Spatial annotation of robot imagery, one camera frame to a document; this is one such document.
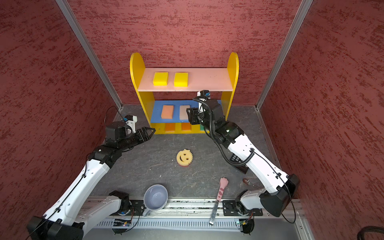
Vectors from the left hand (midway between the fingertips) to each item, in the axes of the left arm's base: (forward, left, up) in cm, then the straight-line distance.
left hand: (152, 134), depth 75 cm
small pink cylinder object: (-16, -51, -22) cm, 58 cm away
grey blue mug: (-25, -2, -23) cm, 34 cm away
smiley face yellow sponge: (-3, -16, -21) cm, 26 cm away
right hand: (+5, -20, +12) cm, 24 cm away
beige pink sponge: (+20, -15, -7) cm, 26 cm away
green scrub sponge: (+20, -27, -21) cm, 40 cm away
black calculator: (-9, -52, -21) cm, 56 cm away
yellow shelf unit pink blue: (+46, +2, -12) cm, 48 cm away
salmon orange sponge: (+23, -4, -7) cm, 24 cm away
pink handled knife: (-17, -39, -22) cm, 48 cm away
